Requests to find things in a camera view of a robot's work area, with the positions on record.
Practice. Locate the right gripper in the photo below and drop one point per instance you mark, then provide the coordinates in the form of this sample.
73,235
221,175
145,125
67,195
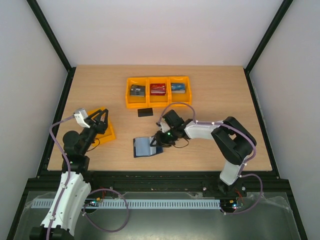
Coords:
160,139

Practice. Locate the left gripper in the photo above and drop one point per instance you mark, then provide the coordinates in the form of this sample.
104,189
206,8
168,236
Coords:
100,127

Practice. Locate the blue leather card holder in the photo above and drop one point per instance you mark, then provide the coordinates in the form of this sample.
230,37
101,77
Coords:
141,148

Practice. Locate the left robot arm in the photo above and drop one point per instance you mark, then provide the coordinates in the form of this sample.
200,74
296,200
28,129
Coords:
62,217

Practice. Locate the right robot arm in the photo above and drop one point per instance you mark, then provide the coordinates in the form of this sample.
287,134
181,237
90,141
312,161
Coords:
235,143

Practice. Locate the black card stack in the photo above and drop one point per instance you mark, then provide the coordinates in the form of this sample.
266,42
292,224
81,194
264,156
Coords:
137,90

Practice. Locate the red card stack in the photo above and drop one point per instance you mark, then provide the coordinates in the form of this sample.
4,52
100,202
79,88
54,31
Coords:
157,89

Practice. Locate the blue card stack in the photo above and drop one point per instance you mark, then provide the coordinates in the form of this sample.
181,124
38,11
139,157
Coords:
178,88

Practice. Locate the yellow three-compartment bin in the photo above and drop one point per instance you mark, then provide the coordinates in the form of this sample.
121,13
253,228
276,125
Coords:
157,101

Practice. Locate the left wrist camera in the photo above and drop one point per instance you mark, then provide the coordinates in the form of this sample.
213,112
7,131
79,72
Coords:
80,116

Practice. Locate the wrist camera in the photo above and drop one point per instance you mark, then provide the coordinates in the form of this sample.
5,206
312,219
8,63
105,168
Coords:
80,116
163,126

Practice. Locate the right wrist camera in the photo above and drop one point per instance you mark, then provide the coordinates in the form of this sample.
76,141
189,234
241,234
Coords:
163,126

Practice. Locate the white slotted cable duct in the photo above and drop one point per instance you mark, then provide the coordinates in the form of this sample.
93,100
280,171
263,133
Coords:
198,204

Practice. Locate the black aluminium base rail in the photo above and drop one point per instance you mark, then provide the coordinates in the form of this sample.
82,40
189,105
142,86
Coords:
186,181

